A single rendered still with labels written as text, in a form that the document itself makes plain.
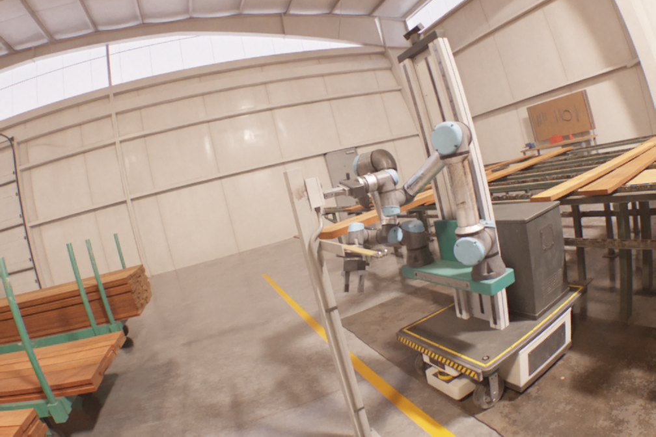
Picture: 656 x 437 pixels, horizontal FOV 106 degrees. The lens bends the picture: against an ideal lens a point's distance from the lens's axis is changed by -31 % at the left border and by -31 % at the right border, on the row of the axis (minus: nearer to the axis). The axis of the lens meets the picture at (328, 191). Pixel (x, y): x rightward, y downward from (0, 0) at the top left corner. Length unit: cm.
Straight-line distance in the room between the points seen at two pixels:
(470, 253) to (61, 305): 360
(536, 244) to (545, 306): 34
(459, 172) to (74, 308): 357
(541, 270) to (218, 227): 861
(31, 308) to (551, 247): 434
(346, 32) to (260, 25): 279
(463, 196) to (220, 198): 868
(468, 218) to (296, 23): 1043
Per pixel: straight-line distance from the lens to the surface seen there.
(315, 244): 134
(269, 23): 1116
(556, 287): 199
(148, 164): 987
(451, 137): 126
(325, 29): 1156
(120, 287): 367
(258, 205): 970
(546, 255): 187
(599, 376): 198
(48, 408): 232
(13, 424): 157
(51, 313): 402
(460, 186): 130
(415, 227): 183
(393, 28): 1279
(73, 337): 393
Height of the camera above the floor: 122
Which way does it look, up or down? 1 degrees down
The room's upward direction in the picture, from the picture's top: 14 degrees counter-clockwise
